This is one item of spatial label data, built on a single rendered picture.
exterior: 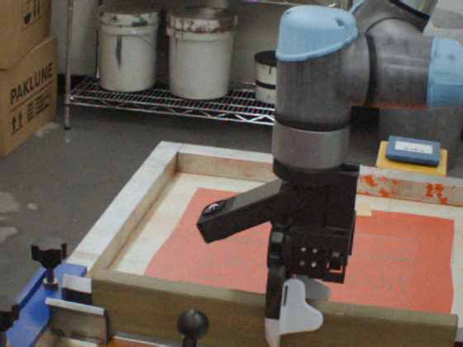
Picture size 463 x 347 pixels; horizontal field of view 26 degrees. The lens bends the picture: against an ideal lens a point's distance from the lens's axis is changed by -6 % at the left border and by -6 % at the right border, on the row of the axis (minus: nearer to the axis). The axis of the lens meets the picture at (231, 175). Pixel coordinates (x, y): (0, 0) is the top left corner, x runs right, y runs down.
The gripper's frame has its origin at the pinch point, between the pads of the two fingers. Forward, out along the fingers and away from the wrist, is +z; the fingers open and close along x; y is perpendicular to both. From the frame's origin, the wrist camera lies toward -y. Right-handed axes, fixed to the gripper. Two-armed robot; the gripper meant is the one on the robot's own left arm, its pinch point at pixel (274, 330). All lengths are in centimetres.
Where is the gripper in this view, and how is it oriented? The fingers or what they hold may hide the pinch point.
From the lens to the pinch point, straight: 113.5
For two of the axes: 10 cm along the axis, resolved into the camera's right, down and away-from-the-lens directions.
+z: -0.5, 9.3, 3.8
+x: 2.1, -3.6, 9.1
